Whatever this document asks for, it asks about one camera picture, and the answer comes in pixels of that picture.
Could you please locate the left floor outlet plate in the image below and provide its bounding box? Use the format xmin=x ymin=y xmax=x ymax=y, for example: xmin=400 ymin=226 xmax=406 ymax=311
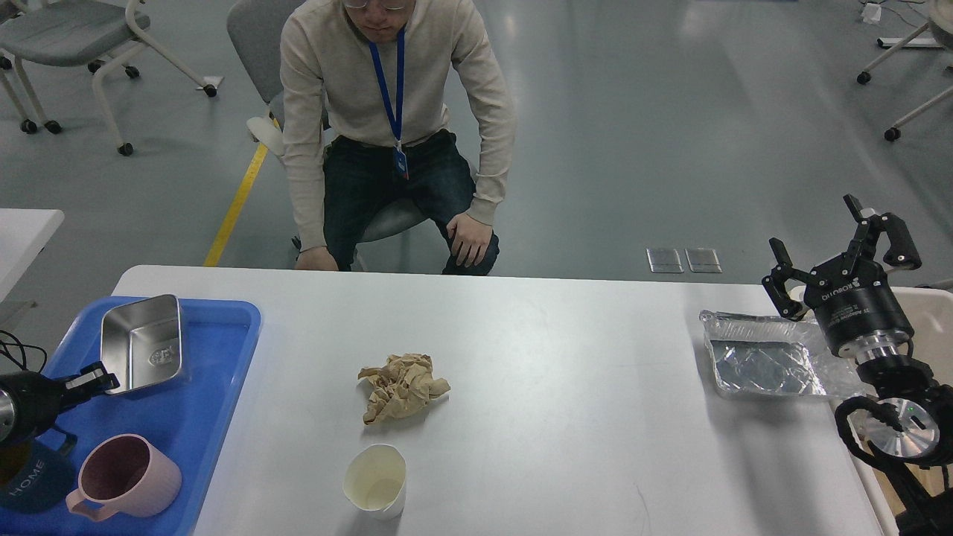
xmin=646 ymin=248 xmax=684 ymax=274

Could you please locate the aluminium foil tray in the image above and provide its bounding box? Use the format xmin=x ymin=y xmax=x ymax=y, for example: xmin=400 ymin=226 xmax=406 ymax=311
xmin=698 ymin=310 xmax=874 ymax=400

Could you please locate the pink mug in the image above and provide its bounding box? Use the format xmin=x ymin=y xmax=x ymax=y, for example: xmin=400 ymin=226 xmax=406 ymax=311
xmin=65 ymin=433 xmax=182 ymax=523

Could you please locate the white paper cup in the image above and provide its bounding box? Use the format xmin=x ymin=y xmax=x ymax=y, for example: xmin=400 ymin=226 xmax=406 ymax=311
xmin=342 ymin=444 xmax=407 ymax=521

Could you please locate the grey office chair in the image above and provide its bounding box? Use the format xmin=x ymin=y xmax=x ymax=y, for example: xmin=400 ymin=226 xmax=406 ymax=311
xmin=226 ymin=1 xmax=427 ymax=244

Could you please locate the white rolling stand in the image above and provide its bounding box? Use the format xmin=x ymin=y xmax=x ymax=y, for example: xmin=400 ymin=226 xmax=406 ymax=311
xmin=855 ymin=0 xmax=953 ymax=143

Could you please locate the right floor outlet plate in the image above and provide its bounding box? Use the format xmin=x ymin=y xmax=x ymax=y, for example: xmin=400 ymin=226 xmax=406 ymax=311
xmin=684 ymin=248 xmax=724 ymax=274

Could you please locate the dark blue home mug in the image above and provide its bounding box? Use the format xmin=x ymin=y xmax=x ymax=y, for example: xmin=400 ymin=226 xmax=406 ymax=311
xmin=1 ymin=431 xmax=77 ymax=514

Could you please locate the seated person beige sweater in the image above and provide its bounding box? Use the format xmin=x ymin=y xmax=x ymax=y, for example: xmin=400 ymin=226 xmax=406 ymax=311
xmin=280 ymin=1 xmax=517 ymax=277

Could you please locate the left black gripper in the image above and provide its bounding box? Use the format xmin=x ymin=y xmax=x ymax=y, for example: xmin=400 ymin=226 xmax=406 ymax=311
xmin=1 ymin=362 xmax=121 ymax=447

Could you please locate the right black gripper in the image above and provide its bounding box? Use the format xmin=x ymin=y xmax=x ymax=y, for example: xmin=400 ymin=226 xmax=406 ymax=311
xmin=762 ymin=194 xmax=922 ymax=358

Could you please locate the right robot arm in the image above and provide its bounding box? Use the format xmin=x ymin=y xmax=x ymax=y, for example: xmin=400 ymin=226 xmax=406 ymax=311
xmin=762 ymin=194 xmax=952 ymax=535

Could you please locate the crumpled brown paper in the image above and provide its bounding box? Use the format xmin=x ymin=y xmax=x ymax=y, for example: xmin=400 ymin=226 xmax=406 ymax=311
xmin=357 ymin=353 xmax=450 ymax=425

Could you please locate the square metal tin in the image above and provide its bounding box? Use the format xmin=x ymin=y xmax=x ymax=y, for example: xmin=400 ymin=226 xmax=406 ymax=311
xmin=100 ymin=294 xmax=185 ymax=395

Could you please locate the blue plastic tray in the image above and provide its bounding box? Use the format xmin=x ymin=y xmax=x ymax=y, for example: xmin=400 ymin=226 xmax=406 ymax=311
xmin=1 ymin=299 xmax=261 ymax=535

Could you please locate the black cable bundle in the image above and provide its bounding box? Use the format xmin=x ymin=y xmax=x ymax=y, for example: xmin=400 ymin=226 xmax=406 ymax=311
xmin=0 ymin=330 xmax=48 ymax=377

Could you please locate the white side table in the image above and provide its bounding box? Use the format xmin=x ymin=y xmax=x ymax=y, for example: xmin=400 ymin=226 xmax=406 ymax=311
xmin=1 ymin=208 xmax=65 ymax=301

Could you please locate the beige plastic bin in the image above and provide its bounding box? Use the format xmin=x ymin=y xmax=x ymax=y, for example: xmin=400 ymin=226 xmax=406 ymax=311
xmin=835 ymin=288 xmax=951 ymax=535

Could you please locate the floor outlet plate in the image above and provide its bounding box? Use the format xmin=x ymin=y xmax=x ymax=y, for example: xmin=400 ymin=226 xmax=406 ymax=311
xmin=684 ymin=248 xmax=724 ymax=274
xmin=646 ymin=248 xmax=684 ymax=274

